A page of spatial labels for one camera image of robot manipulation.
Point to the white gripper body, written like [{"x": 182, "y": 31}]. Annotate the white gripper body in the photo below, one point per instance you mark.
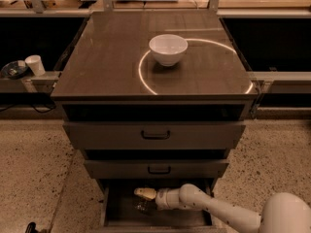
[{"x": 161, "y": 198}]

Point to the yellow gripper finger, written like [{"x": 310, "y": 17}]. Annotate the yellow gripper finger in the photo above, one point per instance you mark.
[{"x": 146, "y": 193}]

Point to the clear plastic water bottle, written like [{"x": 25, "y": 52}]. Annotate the clear plastic water bottle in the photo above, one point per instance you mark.
[{"x": 145, "y": 207}]

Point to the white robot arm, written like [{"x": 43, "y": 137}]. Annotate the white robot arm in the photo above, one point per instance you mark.
[{"x": 282, "y": 212}]

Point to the open bottom drawer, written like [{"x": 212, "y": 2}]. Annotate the open bottom drawer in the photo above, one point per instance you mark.
[{"x": 118, "y": 213}]

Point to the dark wooden drawer cabinet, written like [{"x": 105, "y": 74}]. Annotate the dark wooden drawer cabinet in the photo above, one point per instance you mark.
[{"x": 111, "y": 76}]

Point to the black object at floor edge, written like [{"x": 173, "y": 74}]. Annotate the black object at floor edge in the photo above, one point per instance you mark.
[{"x": 31, "y": 228}]

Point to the white ceramic bowl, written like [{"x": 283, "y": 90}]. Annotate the white ceramic bowl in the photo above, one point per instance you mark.
[{"x": 168, "y": 49}]

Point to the white paper cup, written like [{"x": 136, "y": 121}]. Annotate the white paper cup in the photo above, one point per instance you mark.
[{"x": 34, "y": 62}]

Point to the dark round dish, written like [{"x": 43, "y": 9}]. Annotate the dark round dish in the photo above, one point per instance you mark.
[{"x": 14, "y": 70}]

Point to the top drawer with handle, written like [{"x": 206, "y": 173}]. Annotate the top drawer with handle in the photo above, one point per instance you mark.
[{"x": 154, "y": 136}]

